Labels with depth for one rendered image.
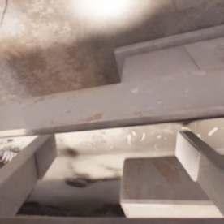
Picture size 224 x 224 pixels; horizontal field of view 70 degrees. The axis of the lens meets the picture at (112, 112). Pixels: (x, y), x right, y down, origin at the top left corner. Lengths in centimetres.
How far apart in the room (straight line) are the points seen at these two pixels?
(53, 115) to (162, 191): 15
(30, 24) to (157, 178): 59
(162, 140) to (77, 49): 47
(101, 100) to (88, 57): 46
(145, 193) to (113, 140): 8
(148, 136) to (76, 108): 11
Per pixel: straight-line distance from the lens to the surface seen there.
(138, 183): 23
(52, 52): 65
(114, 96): 15
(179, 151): 17
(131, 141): 23
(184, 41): 55
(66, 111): 16
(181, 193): 23
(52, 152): 16
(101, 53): 59
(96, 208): 45
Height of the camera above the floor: 55
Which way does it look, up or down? 50 degrees down
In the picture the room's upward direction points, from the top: 169 degrees counter-clockwise
